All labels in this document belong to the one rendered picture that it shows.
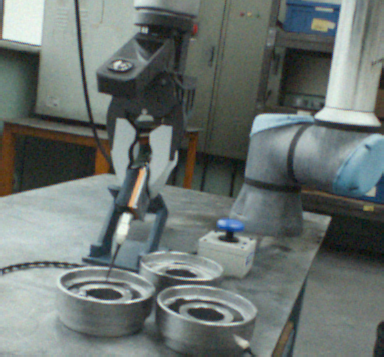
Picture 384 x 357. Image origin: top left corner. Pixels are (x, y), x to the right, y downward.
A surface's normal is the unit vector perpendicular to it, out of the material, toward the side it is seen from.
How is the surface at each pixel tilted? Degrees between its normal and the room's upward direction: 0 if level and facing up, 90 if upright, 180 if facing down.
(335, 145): 92
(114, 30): 90
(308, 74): 89
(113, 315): 90
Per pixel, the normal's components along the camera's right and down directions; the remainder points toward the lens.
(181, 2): 0.46, 0.25
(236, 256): -0.30, 0.17
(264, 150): -0.68, 0.07
